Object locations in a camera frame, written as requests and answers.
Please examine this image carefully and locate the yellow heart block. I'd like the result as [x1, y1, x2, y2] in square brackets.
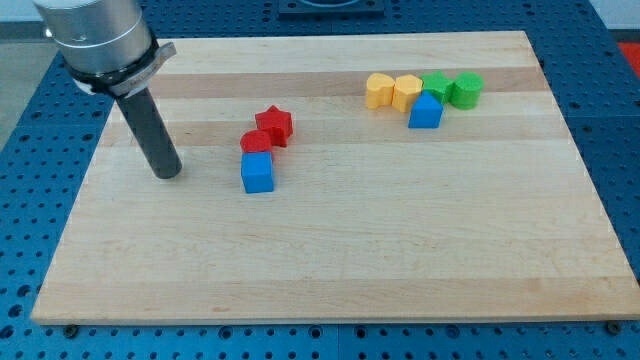
[365, 73, 395, 109]

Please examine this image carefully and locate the red cylinder block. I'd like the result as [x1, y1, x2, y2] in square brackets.
[240, 130, 272, 153]

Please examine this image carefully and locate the green cylinder block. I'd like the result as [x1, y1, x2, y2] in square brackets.
[449, 72, 484, 110]

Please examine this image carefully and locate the yellow hexagon block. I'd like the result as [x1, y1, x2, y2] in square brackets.
[391, 75, 423, 113]

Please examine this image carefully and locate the red star block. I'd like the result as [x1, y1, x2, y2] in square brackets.
[254, 105, 293, 147]

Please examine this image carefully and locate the blue cube block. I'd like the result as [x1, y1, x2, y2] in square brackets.
[241, 152, 274, 193]

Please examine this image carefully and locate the green star block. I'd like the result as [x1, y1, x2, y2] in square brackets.
[420, 71, 454, 104]

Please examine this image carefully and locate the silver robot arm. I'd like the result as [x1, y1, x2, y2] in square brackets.
[34, 0, 176, 98]

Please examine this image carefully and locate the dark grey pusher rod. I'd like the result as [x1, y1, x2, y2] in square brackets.
[116, 88, 182, 179]

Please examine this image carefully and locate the blue pentagon block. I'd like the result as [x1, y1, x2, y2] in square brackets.
[408, 92, 444, 129]

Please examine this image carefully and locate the wooden board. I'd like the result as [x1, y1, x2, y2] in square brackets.
[31, 31, 639, 326]

